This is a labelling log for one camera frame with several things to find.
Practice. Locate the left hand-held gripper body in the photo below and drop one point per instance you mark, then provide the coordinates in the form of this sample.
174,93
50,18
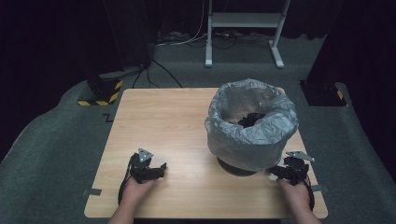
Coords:
140,168

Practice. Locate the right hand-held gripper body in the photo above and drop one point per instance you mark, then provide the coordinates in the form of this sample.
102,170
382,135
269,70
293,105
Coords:
295,169

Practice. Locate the person's left hand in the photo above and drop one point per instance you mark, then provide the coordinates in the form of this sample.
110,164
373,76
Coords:
135,190

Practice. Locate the person's right hand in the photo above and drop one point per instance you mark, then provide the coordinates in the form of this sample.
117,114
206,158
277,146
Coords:
295,196

